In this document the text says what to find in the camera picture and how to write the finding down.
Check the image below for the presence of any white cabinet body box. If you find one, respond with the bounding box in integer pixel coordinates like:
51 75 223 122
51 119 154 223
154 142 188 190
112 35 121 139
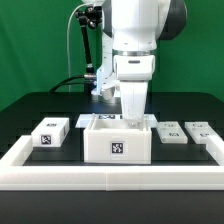
83 115 152 164

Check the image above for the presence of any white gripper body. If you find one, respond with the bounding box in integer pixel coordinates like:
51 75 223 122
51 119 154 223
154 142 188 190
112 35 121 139
114 55 155 121

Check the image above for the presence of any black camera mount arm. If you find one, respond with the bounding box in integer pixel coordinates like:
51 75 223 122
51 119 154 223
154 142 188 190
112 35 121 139
75 6 102 80

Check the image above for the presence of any black cable bundle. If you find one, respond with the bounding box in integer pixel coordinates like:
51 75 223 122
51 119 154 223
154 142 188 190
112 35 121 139
49 75 97 93

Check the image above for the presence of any white cabinet door panel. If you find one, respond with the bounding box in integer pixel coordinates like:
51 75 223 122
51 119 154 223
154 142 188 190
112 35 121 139
185 122 216 144
156 121 188 144

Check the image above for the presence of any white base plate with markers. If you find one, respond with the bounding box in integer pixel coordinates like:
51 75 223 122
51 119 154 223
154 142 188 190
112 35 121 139
75 114 157 128

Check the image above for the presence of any white cable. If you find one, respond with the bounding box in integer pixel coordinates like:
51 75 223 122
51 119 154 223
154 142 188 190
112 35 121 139
66 2 88 93

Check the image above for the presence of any white cabinet top block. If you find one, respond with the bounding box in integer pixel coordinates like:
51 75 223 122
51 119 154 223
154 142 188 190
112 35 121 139
31 117 70 147

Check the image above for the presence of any white U-shaped fence frame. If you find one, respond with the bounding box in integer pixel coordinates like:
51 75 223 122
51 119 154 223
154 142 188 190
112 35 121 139
0 135 224 191

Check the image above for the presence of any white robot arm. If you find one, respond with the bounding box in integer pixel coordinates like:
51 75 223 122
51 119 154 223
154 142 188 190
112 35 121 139
82 0 187 123

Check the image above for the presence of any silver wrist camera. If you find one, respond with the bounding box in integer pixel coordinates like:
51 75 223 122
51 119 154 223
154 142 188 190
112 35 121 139
100 81 118 100

